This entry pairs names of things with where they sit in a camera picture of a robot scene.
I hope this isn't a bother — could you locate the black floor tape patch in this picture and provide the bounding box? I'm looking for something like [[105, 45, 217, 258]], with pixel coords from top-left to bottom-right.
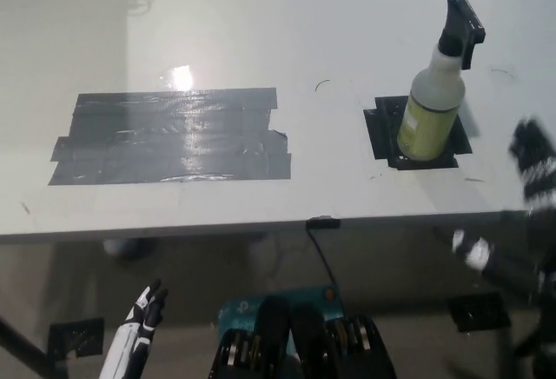
[[446, 293, 513, 333], [46, 316, 106, 361]]

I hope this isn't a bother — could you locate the grey duct tape patch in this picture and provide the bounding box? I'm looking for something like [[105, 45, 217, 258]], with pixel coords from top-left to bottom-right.
[[47, 87, 292, 187]]

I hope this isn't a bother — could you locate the white and black right hand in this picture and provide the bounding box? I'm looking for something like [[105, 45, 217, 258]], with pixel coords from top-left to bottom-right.
[[451, 116, 556, 283]]

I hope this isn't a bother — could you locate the dark metal table leg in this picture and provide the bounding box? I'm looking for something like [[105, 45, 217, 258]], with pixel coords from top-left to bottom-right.
[[0, 312, 58, 379]]

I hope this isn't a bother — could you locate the black ribbed robot torso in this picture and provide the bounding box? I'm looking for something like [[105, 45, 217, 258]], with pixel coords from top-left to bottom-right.
[[209, 294, 399, 379]]

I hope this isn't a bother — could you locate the black cable clip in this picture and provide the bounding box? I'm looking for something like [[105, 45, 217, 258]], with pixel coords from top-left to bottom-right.
[[305, 217, 341, 229]]

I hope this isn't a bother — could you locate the white and black left hand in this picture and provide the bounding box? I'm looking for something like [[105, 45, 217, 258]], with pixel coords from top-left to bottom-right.
[[98, 278, 169, 379]]

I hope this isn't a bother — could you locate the teal router box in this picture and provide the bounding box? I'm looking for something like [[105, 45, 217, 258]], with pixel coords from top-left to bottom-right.
[[215, 283, 348, 356]]

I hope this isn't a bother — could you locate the spray bottle with black trigger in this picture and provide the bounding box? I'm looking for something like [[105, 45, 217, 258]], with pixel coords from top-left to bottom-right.
[[396, 0, 486, 162]]

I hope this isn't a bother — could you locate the black tape square marker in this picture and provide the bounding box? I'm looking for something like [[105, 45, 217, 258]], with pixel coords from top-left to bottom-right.
[[362, 96, 473, 171]]

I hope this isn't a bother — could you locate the thin black cable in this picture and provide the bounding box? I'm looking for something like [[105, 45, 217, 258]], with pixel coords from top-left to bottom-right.
[[306, 226, 339, 288]]

